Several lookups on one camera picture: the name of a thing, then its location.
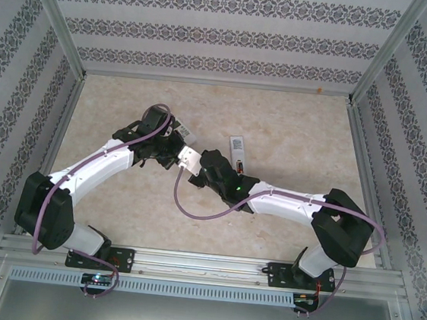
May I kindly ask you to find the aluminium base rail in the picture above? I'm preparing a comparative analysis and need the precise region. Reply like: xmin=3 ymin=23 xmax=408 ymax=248
xmin=0 ymin=232 xmax=405 ymax=303

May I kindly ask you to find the left controller board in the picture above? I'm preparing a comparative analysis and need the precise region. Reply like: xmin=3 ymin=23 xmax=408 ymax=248
xmin=81 ymin=271 xmax=115 ymax=288

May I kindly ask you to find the right aluminium frame post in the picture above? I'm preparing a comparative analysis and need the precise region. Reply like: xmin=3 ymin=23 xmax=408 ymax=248
xmin=347 ymin=0 xmax=427 ymax=114

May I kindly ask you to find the right aluminium side rail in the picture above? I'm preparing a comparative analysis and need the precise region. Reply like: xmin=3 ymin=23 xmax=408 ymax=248
xmin=331 ymin=100 xmax=410 ymax=270

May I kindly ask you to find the aluminium rail along patterned wall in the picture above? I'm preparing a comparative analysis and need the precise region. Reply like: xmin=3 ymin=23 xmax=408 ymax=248
xmin=81 ymin=62 xmax=355 ymax=103

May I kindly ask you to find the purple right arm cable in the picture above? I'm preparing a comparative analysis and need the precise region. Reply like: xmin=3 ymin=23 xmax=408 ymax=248
xmin=162 ymin=165 xmax=391 ymax=320

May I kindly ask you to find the slotted grey cable duct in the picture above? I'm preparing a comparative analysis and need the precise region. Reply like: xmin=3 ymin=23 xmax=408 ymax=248
xmin=8 ymin=262 xmax=296 ymax=310

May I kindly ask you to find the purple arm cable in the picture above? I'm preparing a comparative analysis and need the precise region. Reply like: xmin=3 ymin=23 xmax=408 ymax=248
xmin=27 ymin=90 xmax=174 ymax=306
xmin=162 ymin=165 xmax=391 ymax=320

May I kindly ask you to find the right controller board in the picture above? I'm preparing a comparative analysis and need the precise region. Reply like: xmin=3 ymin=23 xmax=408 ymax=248
xmin=293 ymin=292 xmax=319 ymax=306

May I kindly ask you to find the aluminium frame post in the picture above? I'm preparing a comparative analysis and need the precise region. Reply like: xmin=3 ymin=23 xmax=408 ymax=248
xmin=11 ymin=0 xmax=96 ymax=79
xmin=347 ymin=0 xmax=427 ymax=114

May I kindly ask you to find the controller board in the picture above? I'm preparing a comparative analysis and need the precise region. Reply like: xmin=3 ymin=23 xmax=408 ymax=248
xmin=293 ymin=292 xmax=319 ymax=306
xmin=81 ymin=271 xmax=115 ymax=288

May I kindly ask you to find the left aluminium side rail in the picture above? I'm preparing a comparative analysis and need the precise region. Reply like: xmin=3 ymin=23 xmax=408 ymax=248
xmin=36 ymin=69 xmax=88 ymax=192

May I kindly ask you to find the left aluminium frame post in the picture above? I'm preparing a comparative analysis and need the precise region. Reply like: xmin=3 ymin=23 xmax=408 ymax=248
xmin=11 ymin=0 xmax=96 ymax=79

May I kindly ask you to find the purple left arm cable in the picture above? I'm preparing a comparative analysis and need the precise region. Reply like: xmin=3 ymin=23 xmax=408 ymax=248
xmin=27 ymin=90 xmax=174 ymax=306

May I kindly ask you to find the aluminium side rail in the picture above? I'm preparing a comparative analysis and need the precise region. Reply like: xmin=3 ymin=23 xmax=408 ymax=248
xmin=36 ymin=69 xmax=88 ymax=192
xmin=331 ymin=100 xmax=410 ymax=270

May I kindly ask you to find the white remote control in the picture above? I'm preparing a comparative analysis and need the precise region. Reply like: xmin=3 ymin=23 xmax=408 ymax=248
xmin=225 ymin=134 xmax=251 ymax=176

